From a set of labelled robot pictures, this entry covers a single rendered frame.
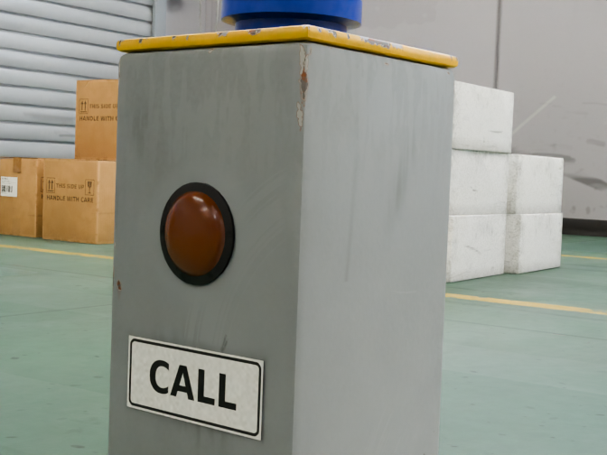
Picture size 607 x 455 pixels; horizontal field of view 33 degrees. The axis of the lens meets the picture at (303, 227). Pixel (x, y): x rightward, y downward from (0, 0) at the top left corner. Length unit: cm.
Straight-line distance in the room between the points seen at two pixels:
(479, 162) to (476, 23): 321
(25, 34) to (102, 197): 251
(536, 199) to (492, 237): 31
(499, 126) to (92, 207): 150
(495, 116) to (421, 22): 330
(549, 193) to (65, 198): 171
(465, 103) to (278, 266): 261
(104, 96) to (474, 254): 164
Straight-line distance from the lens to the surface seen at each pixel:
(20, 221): 408
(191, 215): 27
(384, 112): 27
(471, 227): 290
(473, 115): 290
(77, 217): 381
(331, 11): 28
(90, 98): 399
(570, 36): 588
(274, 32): 26
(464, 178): 288
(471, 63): 610
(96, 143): 396
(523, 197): 321
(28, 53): 613
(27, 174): 405
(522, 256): 319
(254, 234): 26
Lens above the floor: 28
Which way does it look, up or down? 3 degrees down
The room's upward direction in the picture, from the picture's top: 2 degrees clockwise
